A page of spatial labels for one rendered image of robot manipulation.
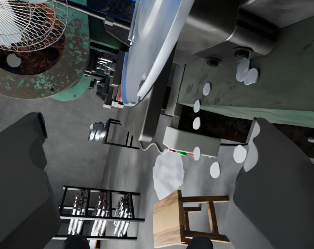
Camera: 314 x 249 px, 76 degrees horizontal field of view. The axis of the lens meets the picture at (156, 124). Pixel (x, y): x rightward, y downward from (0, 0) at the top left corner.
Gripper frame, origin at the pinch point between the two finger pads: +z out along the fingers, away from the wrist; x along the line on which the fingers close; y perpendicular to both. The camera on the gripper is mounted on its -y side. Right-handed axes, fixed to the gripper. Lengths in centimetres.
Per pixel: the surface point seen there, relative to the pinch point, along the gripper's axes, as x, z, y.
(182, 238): 15, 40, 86
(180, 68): 6.6, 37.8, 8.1
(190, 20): 3.7, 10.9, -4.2
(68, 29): -58, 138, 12
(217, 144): 16.8, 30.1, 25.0
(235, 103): 11.3, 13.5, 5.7
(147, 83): -0.3, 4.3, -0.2
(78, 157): -243, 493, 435
